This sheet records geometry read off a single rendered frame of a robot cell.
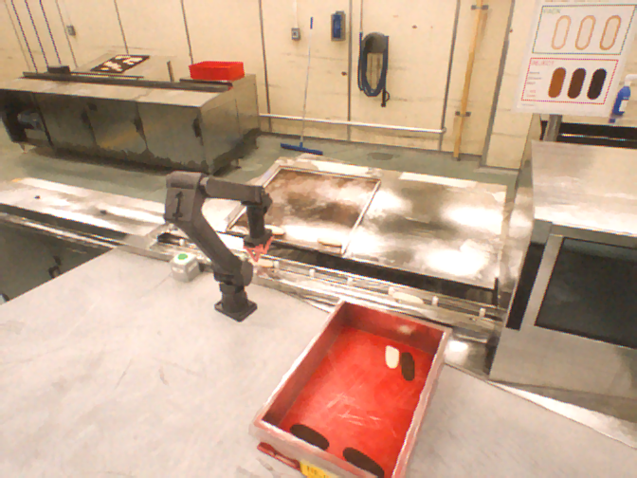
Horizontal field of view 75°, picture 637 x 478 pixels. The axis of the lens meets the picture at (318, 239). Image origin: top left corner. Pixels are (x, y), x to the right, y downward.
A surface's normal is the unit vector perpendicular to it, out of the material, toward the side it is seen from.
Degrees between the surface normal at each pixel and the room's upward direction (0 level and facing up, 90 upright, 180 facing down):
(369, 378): 0
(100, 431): 0
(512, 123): 90
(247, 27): 90
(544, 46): 90
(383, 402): 0
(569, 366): 90
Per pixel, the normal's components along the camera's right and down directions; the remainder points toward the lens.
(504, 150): -0.39, 0.49
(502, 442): -0.03, -0.85
